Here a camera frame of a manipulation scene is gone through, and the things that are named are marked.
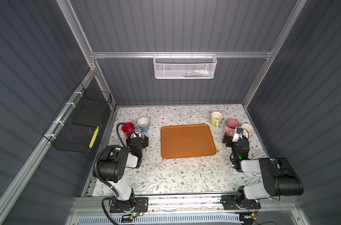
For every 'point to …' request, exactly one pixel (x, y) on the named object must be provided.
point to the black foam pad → (89, 115)
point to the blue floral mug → (143, 123)
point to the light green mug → (216, 118)
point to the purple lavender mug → (133, 135)
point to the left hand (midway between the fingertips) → (138, 136)
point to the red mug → (126, 130)
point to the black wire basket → (77, 125)
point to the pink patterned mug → (230, 128)
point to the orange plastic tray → (188, 140)
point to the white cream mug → (245, 132)
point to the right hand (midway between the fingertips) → (236, 133)
